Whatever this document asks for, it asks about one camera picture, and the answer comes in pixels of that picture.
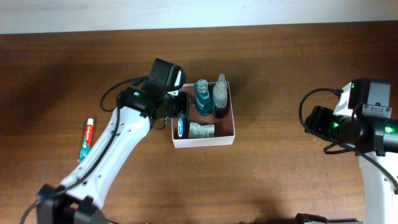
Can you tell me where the blue white toothbrush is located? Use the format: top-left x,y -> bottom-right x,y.
177,89 -> 187,139

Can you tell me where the white sachet packet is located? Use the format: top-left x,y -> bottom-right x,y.
188,122 -> 215,139

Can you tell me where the teal mouthwash bottle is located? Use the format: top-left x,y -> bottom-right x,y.
194,79 -> 211,116

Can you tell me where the clear foam pump bottle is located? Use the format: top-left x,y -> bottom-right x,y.
213,73 -> 228,119

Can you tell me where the Colgate toothpaste tube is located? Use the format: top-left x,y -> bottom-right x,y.
78,118 -> 94,162

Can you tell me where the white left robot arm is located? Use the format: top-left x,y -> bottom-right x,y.
35,89 -> 189,223

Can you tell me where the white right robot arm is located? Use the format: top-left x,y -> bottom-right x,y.
298,103 -> 397,223

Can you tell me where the pink cardboard box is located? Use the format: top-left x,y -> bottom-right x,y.
170,82 -> 236,148

